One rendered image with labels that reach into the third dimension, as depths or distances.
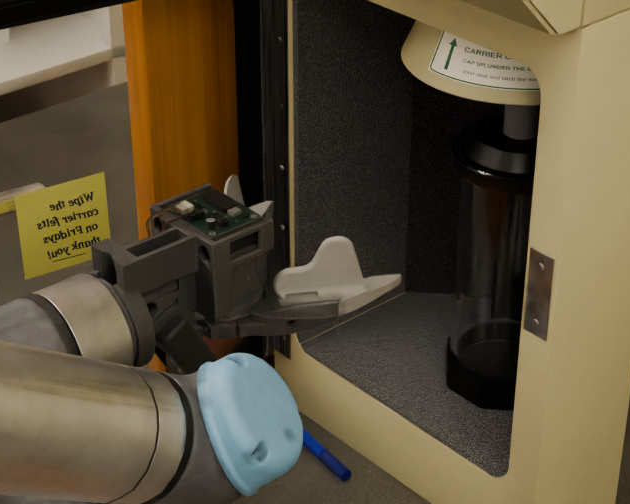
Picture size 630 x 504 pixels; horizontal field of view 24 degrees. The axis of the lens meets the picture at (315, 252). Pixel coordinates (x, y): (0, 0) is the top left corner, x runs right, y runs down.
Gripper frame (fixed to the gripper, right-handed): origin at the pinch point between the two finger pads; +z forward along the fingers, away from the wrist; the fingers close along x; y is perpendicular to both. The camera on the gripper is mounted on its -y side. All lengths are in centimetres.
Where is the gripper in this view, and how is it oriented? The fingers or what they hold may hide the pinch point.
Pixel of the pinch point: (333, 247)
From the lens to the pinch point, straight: 108.4
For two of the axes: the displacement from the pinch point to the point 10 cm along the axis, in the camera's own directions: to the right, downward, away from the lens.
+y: 0.0, -8.6, -5.1
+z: 7.5, -3.4, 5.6
